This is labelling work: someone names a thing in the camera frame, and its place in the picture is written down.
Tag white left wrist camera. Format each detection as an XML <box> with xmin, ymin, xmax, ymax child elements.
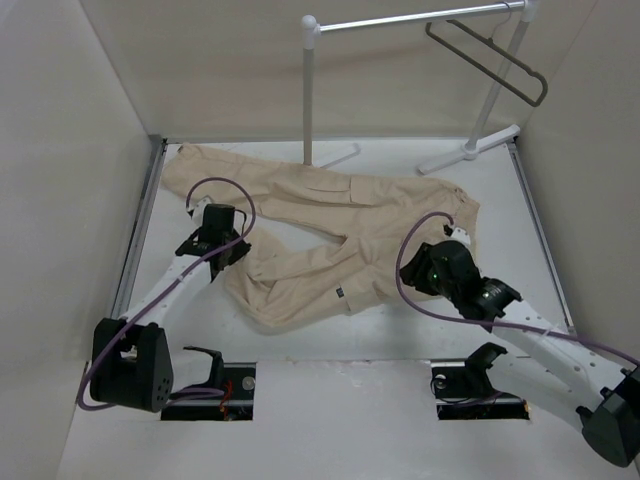
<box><xmin>187</xmin><ymin>196</ymin><xmax>212</xmax><ymax>227</ymax></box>

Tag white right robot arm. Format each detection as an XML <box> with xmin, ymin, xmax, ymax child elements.
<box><xmin>395</xmin><ymin>240</ymin><xmax>639</xmax><ymax>468</ymax></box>

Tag grey clothes hanger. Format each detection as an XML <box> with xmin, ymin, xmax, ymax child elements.
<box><xmin>425</xmin><ymin>2</ymin><xmax>549</xmax><ymax>107</ymax></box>

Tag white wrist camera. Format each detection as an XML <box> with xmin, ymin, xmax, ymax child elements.
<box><xmin>187</xmin><ymin>196</ymin><xmax>212</xmax><ymax>227</ymax></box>
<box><xmin>443</xmin><ymin>225</ymin><xmax>472</xmax><ymax>247</ymax></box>

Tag right metal table rail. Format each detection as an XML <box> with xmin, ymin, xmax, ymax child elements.
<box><xmin>507</xmin><ymin>140</ymin><xmax>576</xmax><ymax>333</ymax></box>

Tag metal table rail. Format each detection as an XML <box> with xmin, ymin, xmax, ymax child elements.
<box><xmin>107</xmin><ymin>134</ymin><xmax>168</xmax><ymax>318</ymax></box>
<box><xmin>507</xmin><ymin>140</ymin><xmax>576</xmax><ymax>333</ymax></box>

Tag left metal table rail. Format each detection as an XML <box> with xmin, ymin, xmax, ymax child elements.
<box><xmin>107</xmin><ymin>134</ymin><xmax>168</xmax><ymax>318</ymax></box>

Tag beige cargo trousers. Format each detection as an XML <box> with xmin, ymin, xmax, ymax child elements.
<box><xmin>161</xmin><ymin>144</ymin><xmax>480</xmax><ymax>329</ymax></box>

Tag white clothes rack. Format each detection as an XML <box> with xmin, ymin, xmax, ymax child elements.
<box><xmin>301</xmin><ymin>0</ymin><xmax>549</xmax><ymax>175</ymax></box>

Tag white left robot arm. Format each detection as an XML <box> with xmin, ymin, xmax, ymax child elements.
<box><xmin>88</xmin><ymin>204</ymin><xmax>251</xmax><ymax>413</ymax></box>

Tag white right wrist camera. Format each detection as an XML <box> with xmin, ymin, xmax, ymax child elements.
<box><xmin>443</xmin><ymin>225</ymin><xmax>472</xmax><ymax>247</ymax></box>

